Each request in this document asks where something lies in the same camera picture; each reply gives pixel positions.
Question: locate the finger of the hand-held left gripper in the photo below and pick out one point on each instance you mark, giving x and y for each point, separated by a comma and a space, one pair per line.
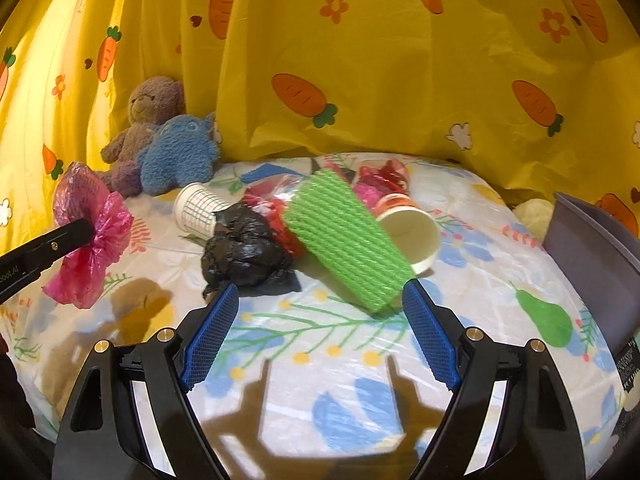
45, 255

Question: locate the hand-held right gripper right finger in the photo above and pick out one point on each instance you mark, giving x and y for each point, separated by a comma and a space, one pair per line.
430, 335

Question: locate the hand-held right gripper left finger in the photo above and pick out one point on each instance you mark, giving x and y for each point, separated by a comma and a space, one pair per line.
212, 332

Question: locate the pink plastic bag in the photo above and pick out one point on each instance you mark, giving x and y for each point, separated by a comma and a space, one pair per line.
367, 192
107, 225

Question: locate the black plastic bag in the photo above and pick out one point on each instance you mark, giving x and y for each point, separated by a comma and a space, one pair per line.
245, 250

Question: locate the grey plastic bin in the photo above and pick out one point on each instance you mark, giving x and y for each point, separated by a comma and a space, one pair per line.
585, 240

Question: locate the orange paper cup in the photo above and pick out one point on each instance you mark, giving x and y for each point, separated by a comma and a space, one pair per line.
410, 232

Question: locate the floral printed blanket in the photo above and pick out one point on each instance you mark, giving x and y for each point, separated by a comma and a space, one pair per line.
325, 340

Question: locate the white grid-print paper cup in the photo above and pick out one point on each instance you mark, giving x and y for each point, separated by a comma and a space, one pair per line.
197, 210

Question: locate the green foam net sleeve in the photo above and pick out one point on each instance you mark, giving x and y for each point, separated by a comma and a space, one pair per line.
345, 240

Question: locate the red plastic bag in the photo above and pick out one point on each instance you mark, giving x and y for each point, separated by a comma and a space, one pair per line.
260, 202

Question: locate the pale yellow plush ball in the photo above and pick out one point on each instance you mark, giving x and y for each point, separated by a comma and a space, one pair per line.
535, 212

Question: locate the blue plush toy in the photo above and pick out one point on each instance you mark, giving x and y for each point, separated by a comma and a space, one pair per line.
175, 155

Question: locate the red shiny wrapper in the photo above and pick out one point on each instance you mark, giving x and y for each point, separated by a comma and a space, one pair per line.
390, 172

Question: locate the purple teddy bear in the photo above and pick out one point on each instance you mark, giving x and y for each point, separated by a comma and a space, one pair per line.
145, 105

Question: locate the yellow carrot-print curtain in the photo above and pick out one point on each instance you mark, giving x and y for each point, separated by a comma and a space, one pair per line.
375, 60

